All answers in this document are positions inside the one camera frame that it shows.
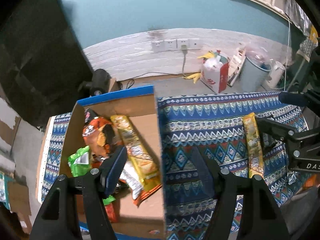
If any black spotlight lamp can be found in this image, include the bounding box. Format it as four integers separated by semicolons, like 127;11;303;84
78;69;111;99

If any black cabinet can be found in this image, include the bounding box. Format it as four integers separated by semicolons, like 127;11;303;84
1;0;93;127

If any yellow chips tube pack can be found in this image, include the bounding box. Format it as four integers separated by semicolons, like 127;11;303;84
242;112;264;178

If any white carton box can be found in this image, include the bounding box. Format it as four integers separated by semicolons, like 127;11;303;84
228;48;246;87

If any orange silver snack bag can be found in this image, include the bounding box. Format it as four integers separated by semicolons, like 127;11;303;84
105;162;164;224

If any blue cardboard box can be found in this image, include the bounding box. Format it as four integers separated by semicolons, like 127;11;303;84
59;85;165;239

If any red white paper bag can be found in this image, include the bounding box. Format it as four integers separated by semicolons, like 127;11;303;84
199;50;229;94

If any banana peel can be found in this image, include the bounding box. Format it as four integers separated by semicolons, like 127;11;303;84
183;72;201;84

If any yellow chips pack in box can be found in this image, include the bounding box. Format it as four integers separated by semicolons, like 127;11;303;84
111;115;161;193

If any green snack bag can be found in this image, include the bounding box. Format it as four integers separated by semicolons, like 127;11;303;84
68;146;91;177

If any grey plug and cable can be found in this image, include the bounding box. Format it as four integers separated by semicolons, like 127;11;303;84
180;44;189;77

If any light blue trash bin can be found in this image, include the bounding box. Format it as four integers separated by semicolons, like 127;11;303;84
239;57;271;93

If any orange black snack bag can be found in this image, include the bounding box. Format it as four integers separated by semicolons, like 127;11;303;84
82;108;117;158

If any white kettle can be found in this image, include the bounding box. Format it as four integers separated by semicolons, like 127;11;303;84
265;61;285;88

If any white wall socket strip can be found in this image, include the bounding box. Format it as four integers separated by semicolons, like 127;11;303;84
151;38;203;53

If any patterned blue cloth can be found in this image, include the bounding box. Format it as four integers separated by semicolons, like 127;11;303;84
39;90;309;240

